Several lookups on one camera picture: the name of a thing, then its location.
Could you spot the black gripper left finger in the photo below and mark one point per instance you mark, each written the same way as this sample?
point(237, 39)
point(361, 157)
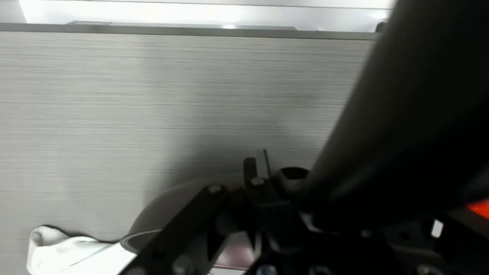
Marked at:
point(177, 230)

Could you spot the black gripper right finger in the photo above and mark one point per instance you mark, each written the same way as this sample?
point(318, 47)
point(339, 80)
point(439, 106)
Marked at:
point(437, 250)

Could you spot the white towel red stripe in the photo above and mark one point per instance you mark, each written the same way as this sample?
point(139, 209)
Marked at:
point(66, 255)

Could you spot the red plate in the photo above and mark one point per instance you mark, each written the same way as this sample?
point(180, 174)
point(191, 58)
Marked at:
point(480, 209)

